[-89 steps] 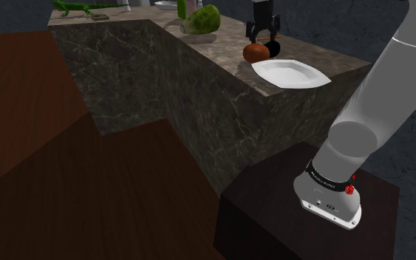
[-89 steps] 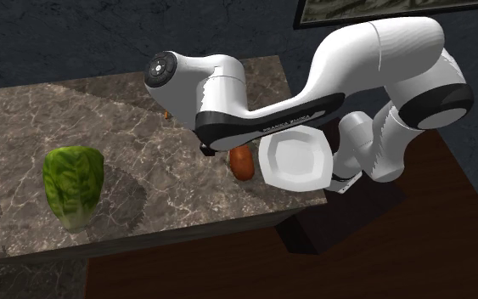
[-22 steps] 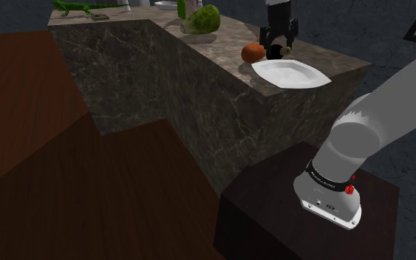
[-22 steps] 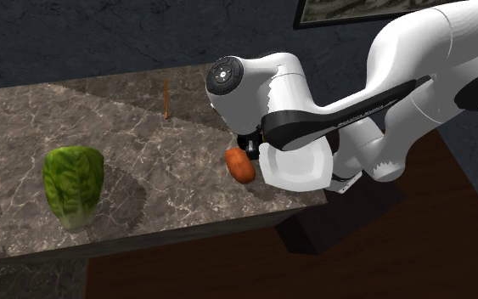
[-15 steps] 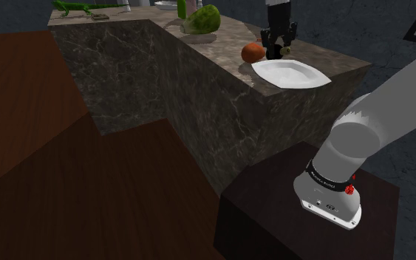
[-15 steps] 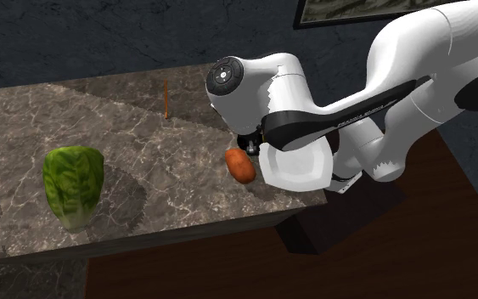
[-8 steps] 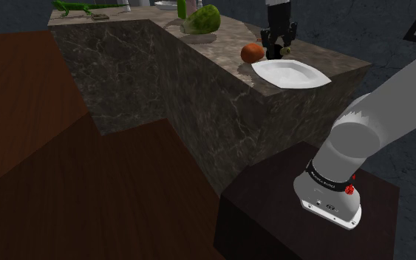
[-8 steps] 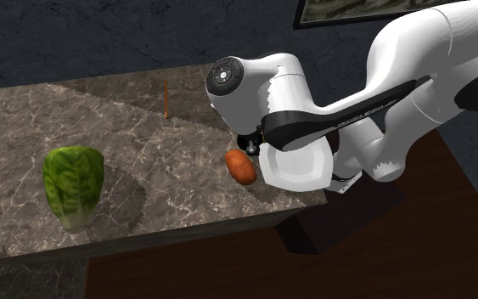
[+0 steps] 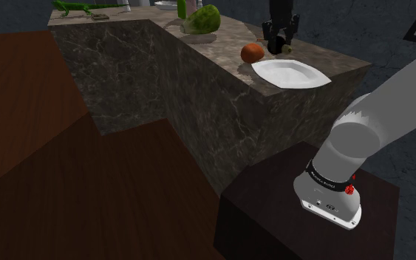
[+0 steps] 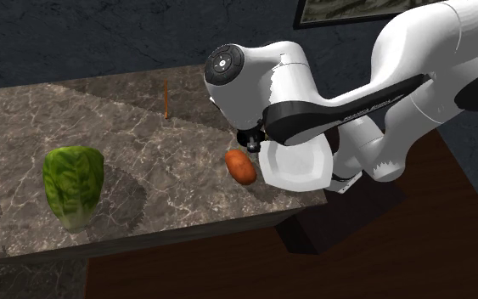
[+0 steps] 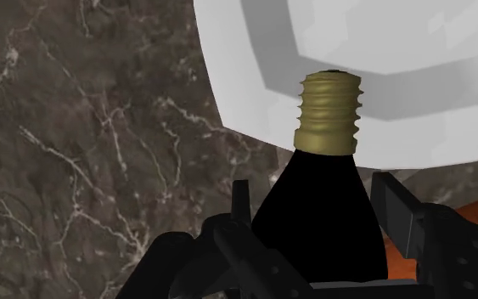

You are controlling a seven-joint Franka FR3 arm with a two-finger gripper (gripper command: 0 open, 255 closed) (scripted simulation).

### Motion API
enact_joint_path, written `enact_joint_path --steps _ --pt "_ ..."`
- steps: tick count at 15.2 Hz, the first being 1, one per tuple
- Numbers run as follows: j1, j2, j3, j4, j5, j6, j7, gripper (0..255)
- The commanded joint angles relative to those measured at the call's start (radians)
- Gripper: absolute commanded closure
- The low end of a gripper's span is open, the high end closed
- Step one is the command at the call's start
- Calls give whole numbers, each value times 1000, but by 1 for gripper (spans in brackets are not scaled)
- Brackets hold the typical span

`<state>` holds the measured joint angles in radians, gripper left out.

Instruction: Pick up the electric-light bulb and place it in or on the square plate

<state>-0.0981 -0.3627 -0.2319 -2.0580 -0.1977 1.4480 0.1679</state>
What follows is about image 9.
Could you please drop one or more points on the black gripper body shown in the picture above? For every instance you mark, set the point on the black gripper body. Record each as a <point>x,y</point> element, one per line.
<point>281,11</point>

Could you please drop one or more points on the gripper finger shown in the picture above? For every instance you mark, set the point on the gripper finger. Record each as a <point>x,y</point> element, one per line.
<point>269,32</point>
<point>292,27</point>

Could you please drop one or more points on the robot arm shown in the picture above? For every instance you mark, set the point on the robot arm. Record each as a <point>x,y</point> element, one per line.
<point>380,122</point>

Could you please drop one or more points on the black round object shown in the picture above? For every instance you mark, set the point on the black round object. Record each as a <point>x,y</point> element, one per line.
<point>274,48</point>

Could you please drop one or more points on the small olive-green round object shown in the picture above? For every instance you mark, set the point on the small olive-green round object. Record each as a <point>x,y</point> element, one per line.
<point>288,49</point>

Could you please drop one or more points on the orange-red round fruit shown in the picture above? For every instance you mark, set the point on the orange-red round fruit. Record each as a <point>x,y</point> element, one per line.
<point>252,53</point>

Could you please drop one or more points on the white plate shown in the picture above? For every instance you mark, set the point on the white plate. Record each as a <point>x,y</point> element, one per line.
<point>288,74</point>

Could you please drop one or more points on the green lettuce head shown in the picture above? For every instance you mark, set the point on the green lettuce head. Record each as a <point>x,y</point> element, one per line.
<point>203,21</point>

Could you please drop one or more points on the small white bottle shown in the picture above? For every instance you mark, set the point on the small white bottle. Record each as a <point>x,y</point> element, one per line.
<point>200,3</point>

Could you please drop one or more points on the pale pink bottle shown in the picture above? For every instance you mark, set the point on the pale pink bottle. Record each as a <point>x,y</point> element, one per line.
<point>191,6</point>

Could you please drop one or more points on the green bottle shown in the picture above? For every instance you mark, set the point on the green bottle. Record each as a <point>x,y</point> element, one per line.
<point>181,9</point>

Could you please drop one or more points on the white bowl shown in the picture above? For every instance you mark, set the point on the white bowl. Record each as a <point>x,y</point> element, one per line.
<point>166,4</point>

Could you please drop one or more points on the dark robot stand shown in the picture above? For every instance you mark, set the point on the dark robot stand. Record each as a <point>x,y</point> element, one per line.
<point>265,201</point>

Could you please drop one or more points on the small brown flat object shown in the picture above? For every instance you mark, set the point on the small brown flat object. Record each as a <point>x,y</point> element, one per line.
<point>100,17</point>

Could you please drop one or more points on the green lizard toy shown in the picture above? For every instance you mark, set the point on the green lizard toy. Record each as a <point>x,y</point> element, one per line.
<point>71,6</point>

